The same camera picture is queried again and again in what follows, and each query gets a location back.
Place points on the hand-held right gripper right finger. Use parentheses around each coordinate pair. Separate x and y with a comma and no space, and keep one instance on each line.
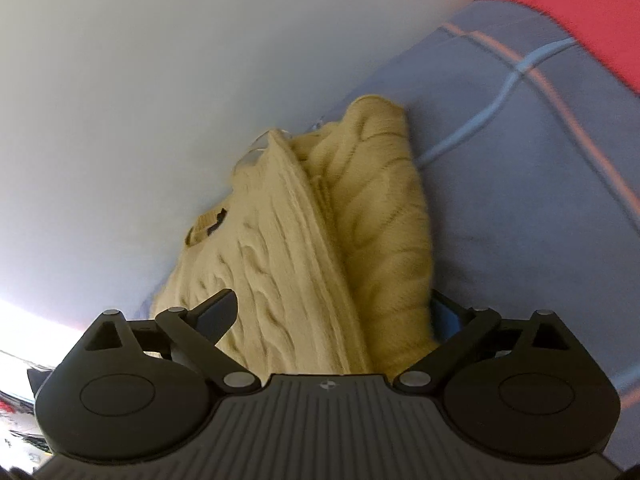
(446,316)

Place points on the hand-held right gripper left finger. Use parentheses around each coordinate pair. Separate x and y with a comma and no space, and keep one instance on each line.
(220,314)

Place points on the blue plaid bed sheet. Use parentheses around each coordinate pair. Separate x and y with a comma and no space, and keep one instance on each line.
(525,185)

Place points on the pink blanket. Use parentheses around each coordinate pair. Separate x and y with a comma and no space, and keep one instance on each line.
(575,0)

